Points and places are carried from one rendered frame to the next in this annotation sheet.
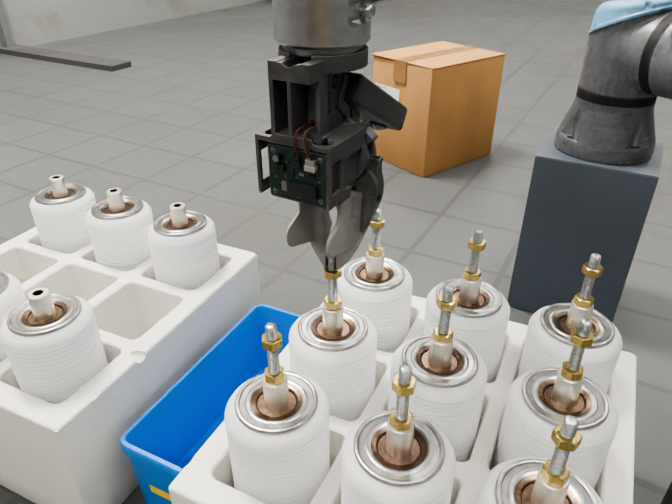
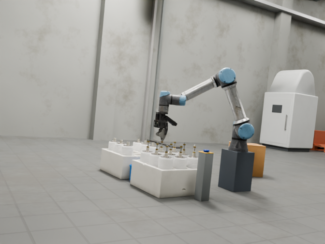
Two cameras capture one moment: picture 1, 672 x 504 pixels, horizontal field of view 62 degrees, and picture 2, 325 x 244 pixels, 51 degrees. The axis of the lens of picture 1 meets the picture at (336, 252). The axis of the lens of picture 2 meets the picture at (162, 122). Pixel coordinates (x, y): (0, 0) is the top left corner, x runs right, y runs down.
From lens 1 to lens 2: 2.10 m
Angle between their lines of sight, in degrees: 41
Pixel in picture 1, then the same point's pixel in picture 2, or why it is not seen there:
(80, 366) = (129, 152)
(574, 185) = (227, 154)
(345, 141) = (161, 120)
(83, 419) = (126, 158)
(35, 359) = (124, 148)
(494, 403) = not seen: hidden behind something
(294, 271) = not seen: hidden behind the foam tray
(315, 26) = (160, 109)
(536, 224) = (222, 164)
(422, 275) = not seen: hidden behind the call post
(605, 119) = (232, 142)
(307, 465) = (147, 158)
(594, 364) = (191, 159)
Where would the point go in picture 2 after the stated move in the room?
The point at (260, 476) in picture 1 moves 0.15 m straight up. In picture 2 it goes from (141, 157) to (143, 136)
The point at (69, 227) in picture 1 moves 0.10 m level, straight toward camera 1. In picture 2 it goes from (137, 146) to (136, 148)
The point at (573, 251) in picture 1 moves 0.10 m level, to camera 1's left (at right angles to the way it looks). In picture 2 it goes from (227, 170) to (214, 168)
